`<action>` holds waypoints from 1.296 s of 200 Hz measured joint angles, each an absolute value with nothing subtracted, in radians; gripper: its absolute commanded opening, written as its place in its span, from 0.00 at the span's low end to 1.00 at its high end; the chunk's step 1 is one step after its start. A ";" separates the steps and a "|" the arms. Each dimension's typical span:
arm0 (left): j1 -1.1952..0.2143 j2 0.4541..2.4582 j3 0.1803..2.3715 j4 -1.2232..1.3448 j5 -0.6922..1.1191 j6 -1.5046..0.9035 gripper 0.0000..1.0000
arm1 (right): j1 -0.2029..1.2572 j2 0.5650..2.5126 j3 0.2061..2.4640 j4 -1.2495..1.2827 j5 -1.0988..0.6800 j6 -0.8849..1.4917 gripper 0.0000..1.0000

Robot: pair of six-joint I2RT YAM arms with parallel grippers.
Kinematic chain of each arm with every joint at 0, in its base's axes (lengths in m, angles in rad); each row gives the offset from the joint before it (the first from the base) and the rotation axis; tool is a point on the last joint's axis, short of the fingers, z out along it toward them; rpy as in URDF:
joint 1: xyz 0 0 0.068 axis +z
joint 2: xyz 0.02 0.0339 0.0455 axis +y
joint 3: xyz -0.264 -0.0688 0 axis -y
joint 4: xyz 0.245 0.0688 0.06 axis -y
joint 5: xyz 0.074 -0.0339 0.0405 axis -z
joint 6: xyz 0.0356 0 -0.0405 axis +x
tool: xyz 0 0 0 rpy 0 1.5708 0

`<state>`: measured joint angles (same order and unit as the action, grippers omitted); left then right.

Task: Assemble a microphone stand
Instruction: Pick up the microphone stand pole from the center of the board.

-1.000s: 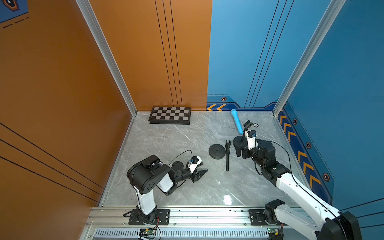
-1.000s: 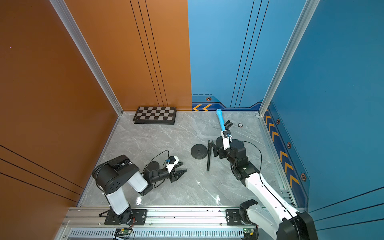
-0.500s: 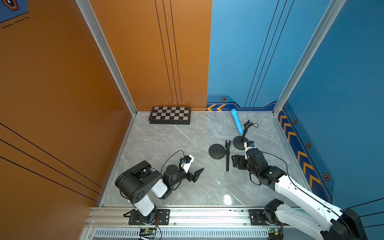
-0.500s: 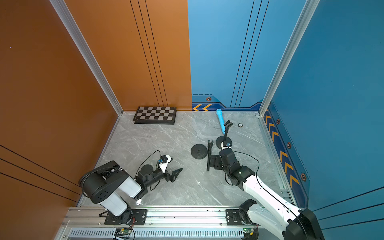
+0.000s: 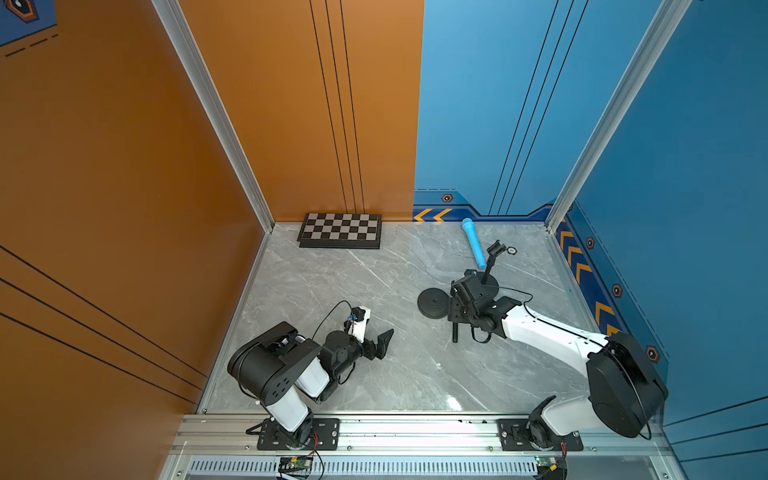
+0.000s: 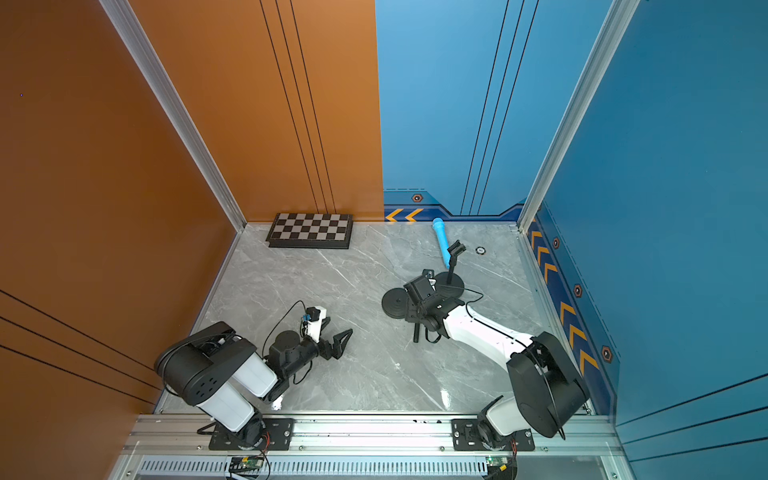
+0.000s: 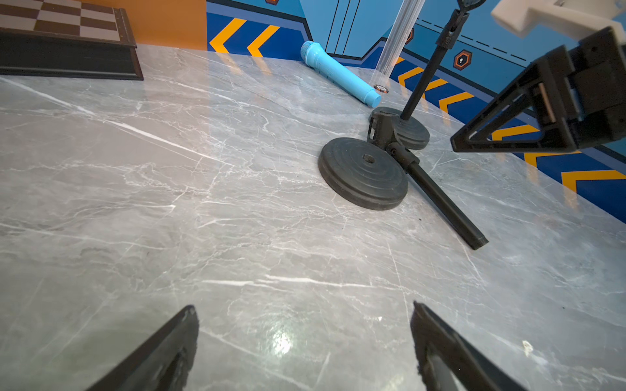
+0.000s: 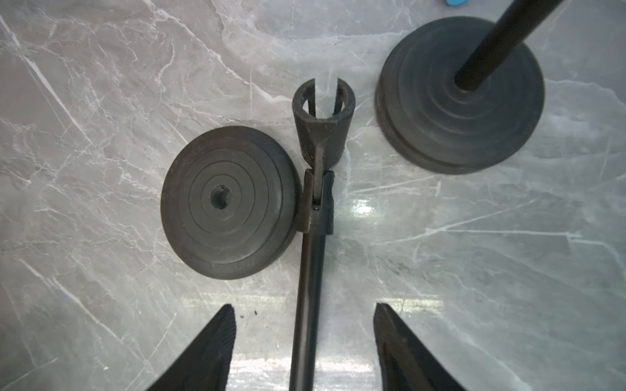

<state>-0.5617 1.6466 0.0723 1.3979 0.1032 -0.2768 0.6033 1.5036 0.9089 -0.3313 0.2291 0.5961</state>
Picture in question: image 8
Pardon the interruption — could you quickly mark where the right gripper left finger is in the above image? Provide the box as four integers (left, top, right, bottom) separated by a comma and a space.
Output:
149, 304, 236, 391

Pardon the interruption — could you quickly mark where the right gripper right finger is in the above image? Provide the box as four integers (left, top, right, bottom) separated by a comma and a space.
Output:
373, 303, 466, 391

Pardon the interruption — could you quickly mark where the black round stand base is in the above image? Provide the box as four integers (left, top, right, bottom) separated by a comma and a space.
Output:
375, 16, 544, 175

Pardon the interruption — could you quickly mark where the black stand pole with clip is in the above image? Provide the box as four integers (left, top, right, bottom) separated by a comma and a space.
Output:
455, 0, 562, 91

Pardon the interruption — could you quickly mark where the light blue toy microphone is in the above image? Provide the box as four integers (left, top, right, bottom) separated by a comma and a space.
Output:
444, 0, 469, 7

